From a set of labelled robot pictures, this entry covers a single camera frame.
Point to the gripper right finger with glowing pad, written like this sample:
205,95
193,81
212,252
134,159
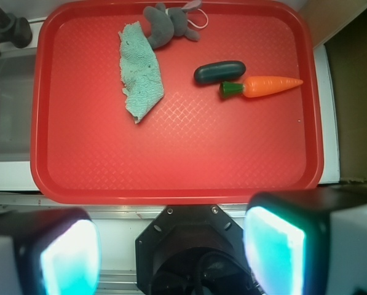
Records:
308,242

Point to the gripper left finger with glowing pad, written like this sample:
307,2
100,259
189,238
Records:
49,252

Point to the orange toy carrot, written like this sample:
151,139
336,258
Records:
258,86

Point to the metal sink basin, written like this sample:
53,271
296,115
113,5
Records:
16,101

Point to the red plastic tray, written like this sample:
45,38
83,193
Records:
192,147

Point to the light green cloth rag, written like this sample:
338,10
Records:
139,72

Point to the dark green oblong toy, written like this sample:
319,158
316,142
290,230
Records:
219,72

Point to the black faucet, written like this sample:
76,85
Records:
15,30

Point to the grey plush bunny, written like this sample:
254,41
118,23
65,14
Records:
167,23

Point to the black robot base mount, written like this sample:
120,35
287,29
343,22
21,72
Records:
193,249

